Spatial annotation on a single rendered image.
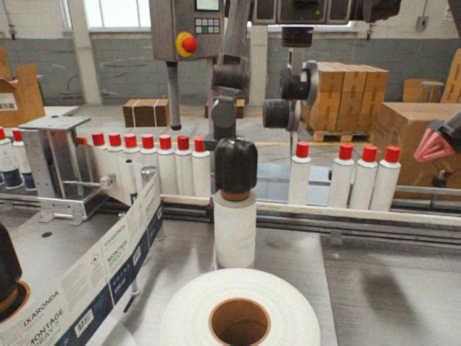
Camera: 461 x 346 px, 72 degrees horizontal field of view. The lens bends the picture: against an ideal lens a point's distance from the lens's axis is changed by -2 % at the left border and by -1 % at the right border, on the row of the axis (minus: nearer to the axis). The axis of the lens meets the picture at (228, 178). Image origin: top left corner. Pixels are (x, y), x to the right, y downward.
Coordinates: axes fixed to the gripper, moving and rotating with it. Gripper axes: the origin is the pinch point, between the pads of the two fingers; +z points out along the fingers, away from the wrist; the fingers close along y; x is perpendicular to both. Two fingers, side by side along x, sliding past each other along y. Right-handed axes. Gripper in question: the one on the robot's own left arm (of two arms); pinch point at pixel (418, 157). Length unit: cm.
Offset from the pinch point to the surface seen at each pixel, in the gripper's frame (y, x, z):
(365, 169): 2.7, -8.3, 10.8
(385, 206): 2.5, 4.1, 14.5
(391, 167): 2.4, -3.9, 6.2
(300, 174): 2.5, -19.3, 23.3
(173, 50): 0, -65, 21
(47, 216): 16, -65, 76
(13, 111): -95, -145, 144
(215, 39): -11, -60, 14
